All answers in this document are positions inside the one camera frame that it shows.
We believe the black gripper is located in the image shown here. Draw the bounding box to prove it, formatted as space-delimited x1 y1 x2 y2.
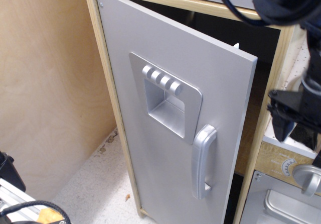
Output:
267 73 320 142

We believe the silver fridge door handle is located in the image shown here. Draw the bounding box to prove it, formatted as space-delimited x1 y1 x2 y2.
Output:
191 124 217 200

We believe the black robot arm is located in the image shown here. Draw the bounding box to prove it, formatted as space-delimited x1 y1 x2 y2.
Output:
222 0 320 142

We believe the black torn stove burner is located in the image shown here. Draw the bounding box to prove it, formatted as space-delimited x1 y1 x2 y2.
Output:
289 124 320 152

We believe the silver oven knob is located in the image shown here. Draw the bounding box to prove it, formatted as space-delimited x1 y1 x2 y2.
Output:
292 164 320 197

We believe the white speckled kitchen counter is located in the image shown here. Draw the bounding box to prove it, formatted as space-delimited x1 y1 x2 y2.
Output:
263 36 317 159

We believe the silver oven door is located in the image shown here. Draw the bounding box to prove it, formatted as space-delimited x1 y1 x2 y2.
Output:
240 171 320 223

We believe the silver ice dispenser panel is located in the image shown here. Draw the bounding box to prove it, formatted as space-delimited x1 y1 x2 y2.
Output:
129 52 203 145

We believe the black box device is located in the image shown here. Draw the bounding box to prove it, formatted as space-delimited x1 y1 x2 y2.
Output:
1 152 26 192

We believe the wooden toy kitchen frame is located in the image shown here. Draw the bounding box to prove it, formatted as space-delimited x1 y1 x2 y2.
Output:
87 0 304 223

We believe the silver oven door handle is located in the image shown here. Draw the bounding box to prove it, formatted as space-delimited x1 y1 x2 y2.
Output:
263 190 320 223

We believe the aluminium rail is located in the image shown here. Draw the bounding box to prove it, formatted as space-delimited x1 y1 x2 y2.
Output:
1 178 46 223

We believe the black braided cable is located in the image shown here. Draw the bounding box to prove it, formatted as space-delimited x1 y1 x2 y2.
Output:
0 200 72 224

